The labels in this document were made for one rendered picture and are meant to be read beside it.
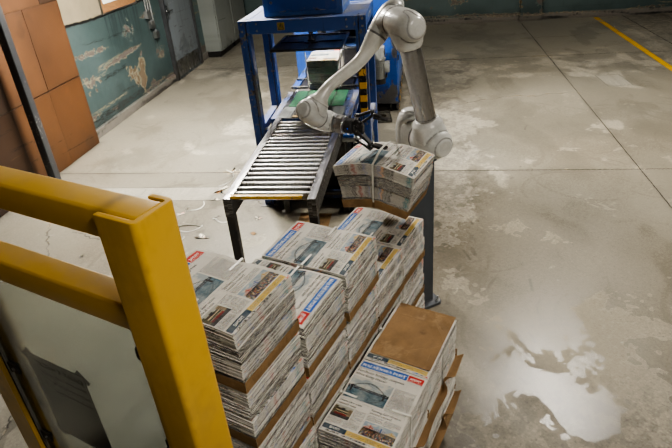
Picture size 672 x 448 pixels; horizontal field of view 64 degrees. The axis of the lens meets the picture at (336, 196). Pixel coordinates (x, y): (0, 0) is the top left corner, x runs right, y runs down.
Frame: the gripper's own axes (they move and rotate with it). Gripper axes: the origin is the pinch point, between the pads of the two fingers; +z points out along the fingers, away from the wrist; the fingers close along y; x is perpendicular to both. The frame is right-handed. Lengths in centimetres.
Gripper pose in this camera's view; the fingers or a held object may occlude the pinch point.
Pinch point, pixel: (385, 132)
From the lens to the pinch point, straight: 253.3
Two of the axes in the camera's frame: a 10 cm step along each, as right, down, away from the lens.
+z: 8.8, 2.3, -4.0
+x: -4.7, 4.6, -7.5
